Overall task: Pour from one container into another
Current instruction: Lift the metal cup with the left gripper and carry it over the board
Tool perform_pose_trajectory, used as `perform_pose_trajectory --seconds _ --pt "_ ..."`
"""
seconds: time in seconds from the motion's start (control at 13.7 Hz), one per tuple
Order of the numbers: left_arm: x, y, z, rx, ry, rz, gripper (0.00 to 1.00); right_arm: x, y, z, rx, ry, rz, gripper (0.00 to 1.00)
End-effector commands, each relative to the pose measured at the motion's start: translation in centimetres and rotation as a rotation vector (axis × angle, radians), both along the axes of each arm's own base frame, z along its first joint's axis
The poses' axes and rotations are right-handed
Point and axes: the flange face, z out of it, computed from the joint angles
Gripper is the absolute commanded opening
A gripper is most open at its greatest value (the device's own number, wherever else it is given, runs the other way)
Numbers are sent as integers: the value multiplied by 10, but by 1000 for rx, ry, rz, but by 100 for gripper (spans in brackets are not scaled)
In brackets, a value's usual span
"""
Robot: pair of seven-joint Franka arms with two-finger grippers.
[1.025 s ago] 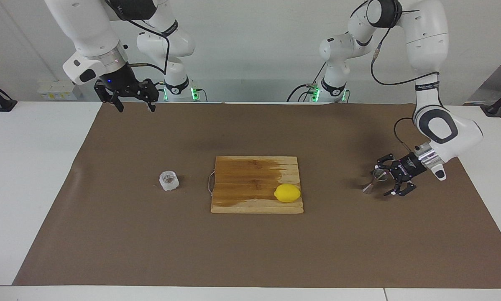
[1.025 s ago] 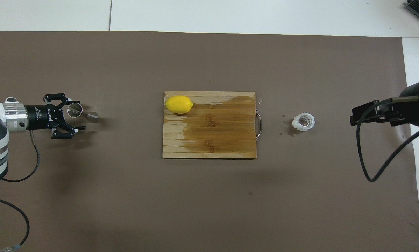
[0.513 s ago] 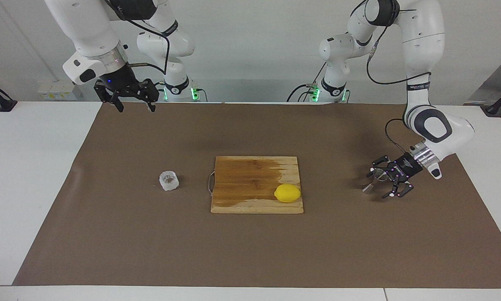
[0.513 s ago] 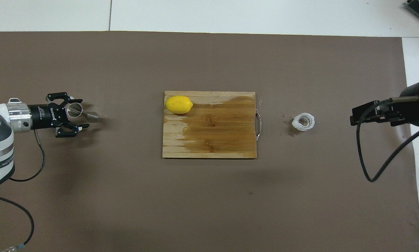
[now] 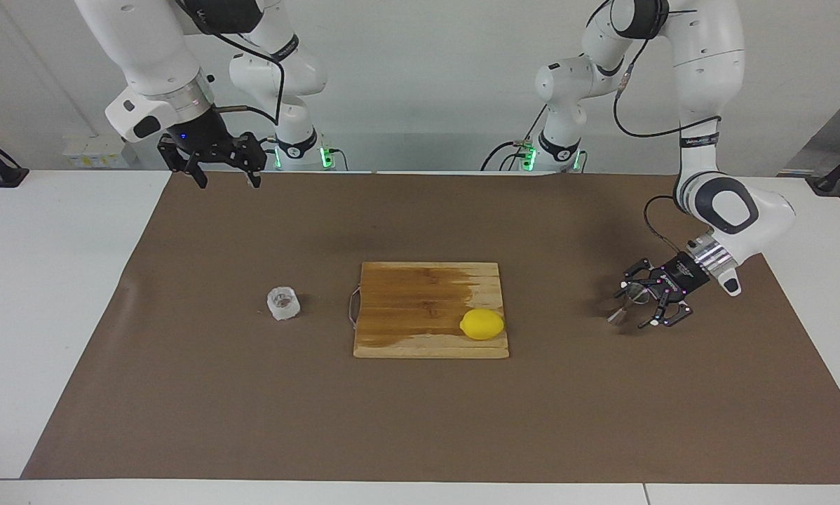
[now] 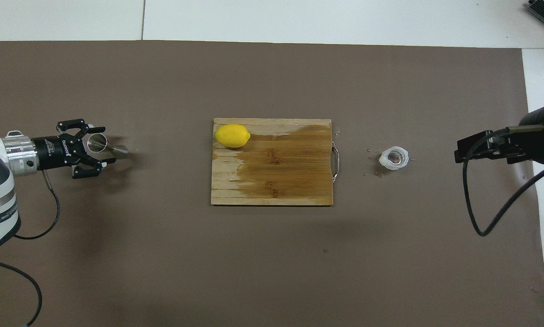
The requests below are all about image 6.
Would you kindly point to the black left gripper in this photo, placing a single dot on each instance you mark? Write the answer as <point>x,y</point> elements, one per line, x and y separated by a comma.
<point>56,152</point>

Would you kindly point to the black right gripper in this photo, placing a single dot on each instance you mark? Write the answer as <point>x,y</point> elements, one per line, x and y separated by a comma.
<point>535,131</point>

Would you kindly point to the steel double jigger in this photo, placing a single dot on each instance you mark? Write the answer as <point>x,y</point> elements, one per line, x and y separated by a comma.
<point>98,143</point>

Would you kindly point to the small clear plastic cup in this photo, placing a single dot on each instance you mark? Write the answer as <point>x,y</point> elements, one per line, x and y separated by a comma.
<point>394,158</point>

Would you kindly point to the yellow lemon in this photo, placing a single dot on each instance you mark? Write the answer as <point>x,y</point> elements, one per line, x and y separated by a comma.
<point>232,136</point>

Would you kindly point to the wooden cutting board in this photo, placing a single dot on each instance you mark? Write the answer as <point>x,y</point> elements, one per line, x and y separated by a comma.
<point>272,168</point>

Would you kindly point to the brown table mat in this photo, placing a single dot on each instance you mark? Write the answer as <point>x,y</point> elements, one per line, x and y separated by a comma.
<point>272,263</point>

